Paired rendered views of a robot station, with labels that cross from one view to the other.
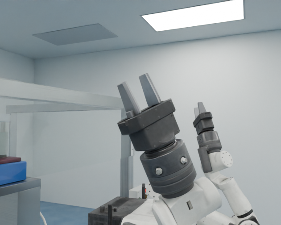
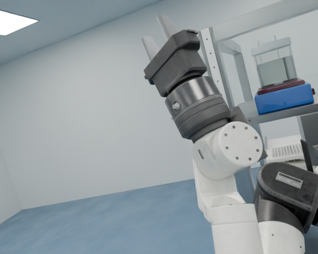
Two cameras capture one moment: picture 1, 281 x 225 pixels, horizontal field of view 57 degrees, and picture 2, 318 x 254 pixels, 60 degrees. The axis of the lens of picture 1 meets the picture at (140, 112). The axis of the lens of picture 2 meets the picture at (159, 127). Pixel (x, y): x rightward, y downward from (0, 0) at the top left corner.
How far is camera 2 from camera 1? 0.63 m
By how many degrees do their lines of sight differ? 86
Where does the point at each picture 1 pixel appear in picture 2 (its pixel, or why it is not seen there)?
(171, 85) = not seen: outside the picture
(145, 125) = (150, 75)
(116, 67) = not seen: outside the picture
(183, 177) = (180, 123)
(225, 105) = not seen: outside the picture
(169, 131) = (175, 73)
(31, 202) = not seen: outside the picture
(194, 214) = (207, 165)
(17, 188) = (298, 111)
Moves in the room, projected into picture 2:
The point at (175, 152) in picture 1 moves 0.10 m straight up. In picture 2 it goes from (168, 99) to (151, 37)
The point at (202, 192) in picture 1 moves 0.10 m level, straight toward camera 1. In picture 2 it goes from (205, 142) to (140, 158)
